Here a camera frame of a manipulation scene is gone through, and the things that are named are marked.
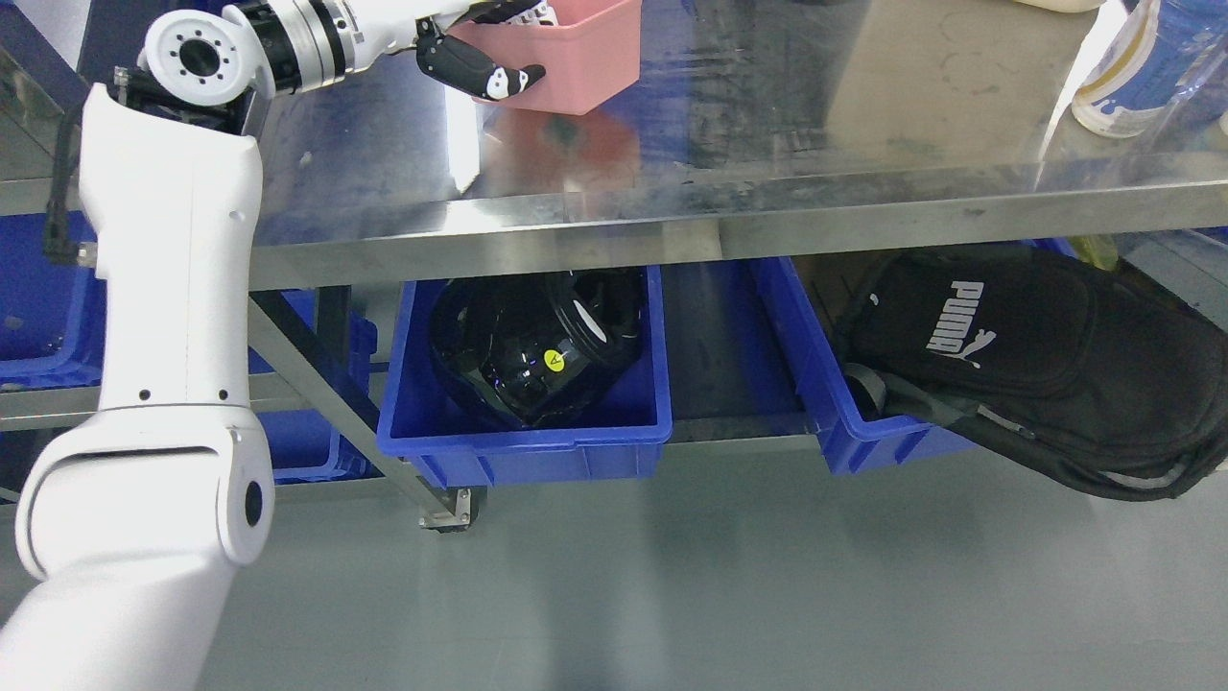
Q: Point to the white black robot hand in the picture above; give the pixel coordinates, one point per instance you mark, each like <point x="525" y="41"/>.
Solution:
<point x="429" y="31"/>

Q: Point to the pink plastic storage box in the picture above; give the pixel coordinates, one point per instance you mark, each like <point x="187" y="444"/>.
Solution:
<point x="593" y="54"/>

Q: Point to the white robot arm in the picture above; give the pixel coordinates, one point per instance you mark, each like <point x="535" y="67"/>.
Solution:
<point x="135" y="523"/>

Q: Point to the blue bin with helmet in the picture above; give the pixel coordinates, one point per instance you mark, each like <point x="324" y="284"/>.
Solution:
<point x="622" y="436"/>

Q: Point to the blue bin lower left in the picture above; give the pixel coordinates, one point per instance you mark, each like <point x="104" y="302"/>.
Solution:
<point x="305" y="447"/>

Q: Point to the blue bin far left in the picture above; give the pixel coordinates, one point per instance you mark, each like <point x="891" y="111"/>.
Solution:
<point x="53" y="316"/>

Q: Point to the blue bin under backpack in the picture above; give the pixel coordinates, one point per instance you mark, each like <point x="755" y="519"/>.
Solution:
<point x="851" y="444"/>

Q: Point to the blue label plastic bottle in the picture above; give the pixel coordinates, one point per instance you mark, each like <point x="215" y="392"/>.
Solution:
<point x="1153" y="57"/>

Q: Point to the black Puma backpack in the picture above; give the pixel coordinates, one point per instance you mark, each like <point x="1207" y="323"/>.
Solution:
<point x="1067" y="370"/>

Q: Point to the steel table frame leg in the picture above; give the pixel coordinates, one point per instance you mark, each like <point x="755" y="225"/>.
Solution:
<point x="312" y="360"/>

